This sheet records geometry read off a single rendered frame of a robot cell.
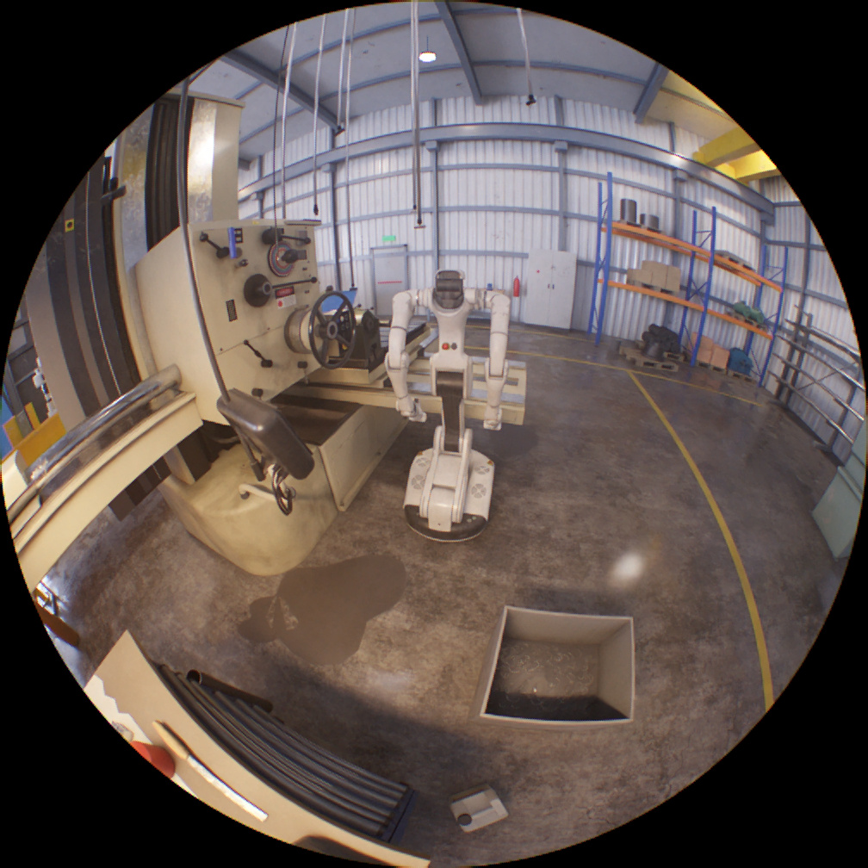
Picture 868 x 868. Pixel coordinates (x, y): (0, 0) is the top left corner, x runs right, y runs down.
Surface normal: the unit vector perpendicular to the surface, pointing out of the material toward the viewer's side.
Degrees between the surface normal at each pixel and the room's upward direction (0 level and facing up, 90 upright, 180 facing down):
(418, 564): 0
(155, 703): 0
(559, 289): 90
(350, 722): 0
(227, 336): 90
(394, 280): 90
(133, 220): 90
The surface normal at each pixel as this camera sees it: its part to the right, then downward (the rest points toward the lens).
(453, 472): -0.10, -0.57
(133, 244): 0.96, 0.14
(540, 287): -0.29, 0.52
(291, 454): 0.85, 0.28
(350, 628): -0.02, -0.84
